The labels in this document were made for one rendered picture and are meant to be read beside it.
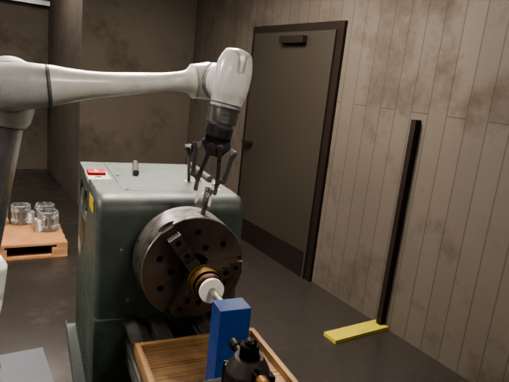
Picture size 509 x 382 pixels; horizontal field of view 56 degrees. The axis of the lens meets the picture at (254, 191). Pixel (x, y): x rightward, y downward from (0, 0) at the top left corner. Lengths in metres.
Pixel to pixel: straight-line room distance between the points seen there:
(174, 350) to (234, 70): 0.79
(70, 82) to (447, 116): 2.50
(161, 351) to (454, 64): 2.52
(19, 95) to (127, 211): 0.48
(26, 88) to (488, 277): 2.66
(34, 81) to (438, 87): 2.61
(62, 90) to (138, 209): 0.46
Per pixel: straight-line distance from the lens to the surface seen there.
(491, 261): 3.13
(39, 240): 4.50
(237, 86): 1.33
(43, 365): 1.64
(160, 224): 1.42
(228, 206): 1.60
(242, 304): 1.19
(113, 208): 1.50
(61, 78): 1.24
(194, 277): 1.34
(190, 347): 1.44
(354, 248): 3.84
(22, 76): 1.23
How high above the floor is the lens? 1.63
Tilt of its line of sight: 13 degrees down
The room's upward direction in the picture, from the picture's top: 6 degrees clockwise
